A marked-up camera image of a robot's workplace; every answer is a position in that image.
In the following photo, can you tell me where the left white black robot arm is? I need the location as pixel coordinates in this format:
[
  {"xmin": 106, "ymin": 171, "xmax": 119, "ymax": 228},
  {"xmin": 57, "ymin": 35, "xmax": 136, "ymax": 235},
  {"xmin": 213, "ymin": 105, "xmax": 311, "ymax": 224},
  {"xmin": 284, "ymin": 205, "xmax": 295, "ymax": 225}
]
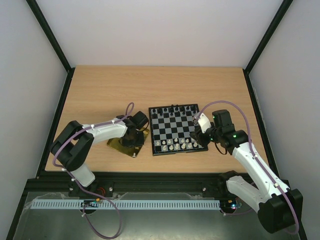
[{"xmin": 50, "ymin": 111, "xmax": 149, "ymax": 187}]

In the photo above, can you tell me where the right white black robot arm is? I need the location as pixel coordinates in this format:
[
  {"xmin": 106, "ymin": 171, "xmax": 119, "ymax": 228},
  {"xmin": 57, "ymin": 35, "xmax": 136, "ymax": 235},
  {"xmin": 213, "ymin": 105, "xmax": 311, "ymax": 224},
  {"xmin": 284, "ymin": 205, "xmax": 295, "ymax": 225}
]
[{"xmin": 190, "ymin": 109, "xmax": 303, "ymax": 234}]

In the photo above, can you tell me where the black grey chess board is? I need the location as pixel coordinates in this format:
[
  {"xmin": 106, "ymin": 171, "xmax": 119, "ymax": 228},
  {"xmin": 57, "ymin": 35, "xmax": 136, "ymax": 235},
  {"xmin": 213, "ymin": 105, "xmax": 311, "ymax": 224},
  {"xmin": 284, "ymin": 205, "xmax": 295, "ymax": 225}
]
[{"xmin": 148, "ymin": 112, "xmax": 208, "ymax": 156}]

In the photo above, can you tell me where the black chess pieces row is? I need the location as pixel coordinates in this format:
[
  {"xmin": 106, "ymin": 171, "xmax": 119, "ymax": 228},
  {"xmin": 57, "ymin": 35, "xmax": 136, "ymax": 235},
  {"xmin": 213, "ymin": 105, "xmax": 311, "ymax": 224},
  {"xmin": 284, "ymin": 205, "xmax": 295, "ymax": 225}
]
[{"xmin": 148, "ymin": 103, "xmax": 199, "ymax": 119}]

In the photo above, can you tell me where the gold metal tray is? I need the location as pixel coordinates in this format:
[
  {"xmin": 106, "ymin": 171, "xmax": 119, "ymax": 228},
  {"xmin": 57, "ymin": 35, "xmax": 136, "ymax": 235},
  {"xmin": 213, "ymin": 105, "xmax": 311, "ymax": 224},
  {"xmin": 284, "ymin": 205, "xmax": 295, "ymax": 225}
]
[{"xmin": 107, "ymin": 128, "xmax": 150, "ymax": 157}]

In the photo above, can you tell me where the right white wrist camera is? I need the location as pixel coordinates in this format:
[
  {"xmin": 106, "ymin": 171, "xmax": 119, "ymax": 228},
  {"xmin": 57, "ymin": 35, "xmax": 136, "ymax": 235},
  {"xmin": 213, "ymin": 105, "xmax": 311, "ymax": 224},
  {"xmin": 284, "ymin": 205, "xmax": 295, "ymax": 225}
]
[{"xmin": 193, "ymin": 112, "xmax": 212, "ymax": 134}]

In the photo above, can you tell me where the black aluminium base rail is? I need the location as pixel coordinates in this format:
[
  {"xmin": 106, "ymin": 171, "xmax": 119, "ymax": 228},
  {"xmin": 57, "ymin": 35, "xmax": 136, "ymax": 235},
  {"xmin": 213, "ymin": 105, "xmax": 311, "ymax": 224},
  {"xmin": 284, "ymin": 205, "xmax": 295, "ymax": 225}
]
[{"xmin": 25, "ymin": 171, "xmax": 234, "ymax": 199}]

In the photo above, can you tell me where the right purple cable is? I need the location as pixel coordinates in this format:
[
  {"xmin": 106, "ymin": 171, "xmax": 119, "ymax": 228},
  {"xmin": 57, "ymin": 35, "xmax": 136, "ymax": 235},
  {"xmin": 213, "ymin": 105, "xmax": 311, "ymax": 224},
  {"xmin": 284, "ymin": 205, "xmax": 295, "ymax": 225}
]
[{"xmin": 192, "ymin": 100, "xmax": 300, "ymax": 235}]

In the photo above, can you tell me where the light blue slotted cable duct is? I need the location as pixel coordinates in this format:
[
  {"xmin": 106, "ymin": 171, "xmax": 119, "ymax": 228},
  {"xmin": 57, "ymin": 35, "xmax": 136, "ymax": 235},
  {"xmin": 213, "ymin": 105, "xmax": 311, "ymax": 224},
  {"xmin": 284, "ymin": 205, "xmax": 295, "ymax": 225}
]
[{"xmin": 30, "ymin": 199, "xmax": 221, "ymax": 211}]

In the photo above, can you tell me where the left black frame post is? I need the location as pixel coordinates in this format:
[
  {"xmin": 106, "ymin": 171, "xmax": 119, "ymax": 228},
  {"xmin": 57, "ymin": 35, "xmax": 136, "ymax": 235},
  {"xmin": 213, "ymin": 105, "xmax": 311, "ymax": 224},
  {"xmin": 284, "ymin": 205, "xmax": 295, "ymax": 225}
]
[{"xmin": 25, "ymin": 0, "xmax": 73, "ymax": 73}]

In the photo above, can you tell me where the black frame post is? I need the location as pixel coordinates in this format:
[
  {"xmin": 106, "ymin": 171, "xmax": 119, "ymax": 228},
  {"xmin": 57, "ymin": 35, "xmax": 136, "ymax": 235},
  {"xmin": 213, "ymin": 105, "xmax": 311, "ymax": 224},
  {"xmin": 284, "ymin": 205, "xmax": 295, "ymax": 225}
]
[
  {"xmin": 25, "ymin": 0, "xmax": 73, "ymax": 73},
  {"xmin": 244, "ymin": 0, "xmax": 294, "ymax": 75}
]

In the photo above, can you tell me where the right black frame post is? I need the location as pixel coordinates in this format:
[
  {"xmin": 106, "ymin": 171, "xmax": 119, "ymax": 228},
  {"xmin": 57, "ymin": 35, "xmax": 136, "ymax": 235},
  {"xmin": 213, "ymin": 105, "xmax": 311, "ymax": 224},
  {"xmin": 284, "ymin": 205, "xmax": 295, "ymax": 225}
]
[{"xmin": 244, "ymin": 0, "xmax": 294, "ymax": 75}]

